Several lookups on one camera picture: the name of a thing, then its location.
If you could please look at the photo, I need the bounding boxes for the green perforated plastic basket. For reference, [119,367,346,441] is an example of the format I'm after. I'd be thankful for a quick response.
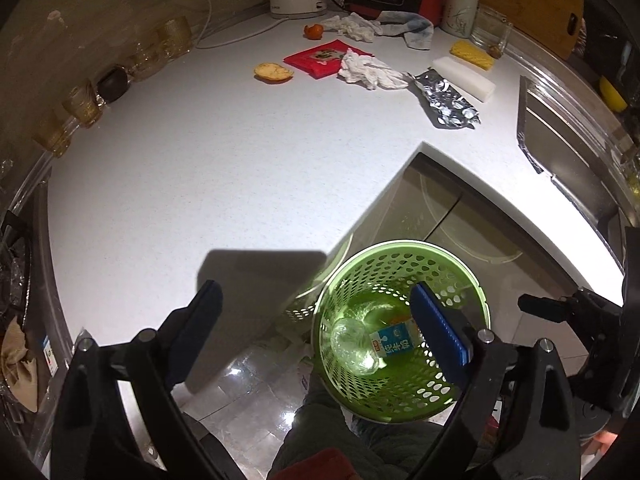
[311,241,492,423]

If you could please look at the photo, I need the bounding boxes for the brown cloth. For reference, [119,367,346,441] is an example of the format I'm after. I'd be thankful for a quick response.
[0,320,41,414]

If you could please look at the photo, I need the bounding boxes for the wooden cutting board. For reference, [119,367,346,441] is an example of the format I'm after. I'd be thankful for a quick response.
[462,0,585,61]

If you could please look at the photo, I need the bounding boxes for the grey cabinet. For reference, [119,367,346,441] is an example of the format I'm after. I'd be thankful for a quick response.
[327,152,576,311]

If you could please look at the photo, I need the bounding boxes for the white kettle base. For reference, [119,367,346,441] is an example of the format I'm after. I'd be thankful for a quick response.
[270,7,329,21]

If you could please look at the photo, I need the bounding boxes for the dark round cup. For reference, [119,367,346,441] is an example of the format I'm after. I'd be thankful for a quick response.
[96,64,132,106]

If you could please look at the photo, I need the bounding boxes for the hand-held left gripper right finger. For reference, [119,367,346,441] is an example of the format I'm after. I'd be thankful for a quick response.
[400,281,586,480]

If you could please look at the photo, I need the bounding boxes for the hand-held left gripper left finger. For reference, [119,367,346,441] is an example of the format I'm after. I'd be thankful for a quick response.
[50,280,224,480]

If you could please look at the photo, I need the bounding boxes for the clear glass cup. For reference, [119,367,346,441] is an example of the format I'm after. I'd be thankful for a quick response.
[154,0,291,50]
[130,42,164,81]

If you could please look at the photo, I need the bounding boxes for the white floral mug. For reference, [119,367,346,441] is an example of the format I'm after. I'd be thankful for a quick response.
[440,0,480,40]

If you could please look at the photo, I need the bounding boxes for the large crumpled white tissue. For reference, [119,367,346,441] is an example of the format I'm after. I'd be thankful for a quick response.
[337,49,411,91]

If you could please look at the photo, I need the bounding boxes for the small blue milk carton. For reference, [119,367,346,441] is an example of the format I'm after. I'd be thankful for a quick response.
[369,321,424,359]

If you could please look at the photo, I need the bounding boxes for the white foam block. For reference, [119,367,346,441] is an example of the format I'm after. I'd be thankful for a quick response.
[432,55,496,104]

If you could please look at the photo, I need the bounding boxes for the crumpled silver foil packet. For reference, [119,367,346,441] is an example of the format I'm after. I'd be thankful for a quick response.
[407,70,482,130]

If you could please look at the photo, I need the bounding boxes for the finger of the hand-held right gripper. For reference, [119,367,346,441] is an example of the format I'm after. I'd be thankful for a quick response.
[518,293,576,324]

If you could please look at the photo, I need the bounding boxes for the red slipper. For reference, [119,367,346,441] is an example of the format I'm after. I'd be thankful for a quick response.
[295,449,372,480]

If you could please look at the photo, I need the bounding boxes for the amber glass cup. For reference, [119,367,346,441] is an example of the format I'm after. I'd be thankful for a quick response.
[157,16,194,56]
[32,115,74,159]
[62,82,104,129]

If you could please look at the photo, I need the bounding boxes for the red snack packet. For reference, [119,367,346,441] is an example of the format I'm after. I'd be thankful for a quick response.
[283,40,374,80]

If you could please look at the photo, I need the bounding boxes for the person's trouser leg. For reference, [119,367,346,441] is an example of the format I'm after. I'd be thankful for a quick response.
[266,375,481,480]

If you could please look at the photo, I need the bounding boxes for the clear glass jar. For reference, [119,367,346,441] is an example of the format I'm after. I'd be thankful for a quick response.
[470,4,513,54]

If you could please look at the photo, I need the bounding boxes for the clear plastic cup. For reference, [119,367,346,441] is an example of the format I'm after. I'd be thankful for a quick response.
[330,316,384,377]

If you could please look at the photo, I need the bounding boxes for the yellow round object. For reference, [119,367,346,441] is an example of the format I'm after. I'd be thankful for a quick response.
[599,76,629,113]

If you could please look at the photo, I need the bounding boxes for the black stove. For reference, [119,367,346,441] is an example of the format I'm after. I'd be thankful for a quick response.
[0,210,34,313]

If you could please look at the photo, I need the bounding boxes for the steel sink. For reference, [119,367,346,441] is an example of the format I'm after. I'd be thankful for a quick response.
[516,75,632,228]

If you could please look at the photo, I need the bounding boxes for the yellow ridged sponge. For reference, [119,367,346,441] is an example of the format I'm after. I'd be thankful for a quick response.
[450,40,496,71]

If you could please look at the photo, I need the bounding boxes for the blue and white cloth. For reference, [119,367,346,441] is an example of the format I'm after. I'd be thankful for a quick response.
[372,10,435,51]

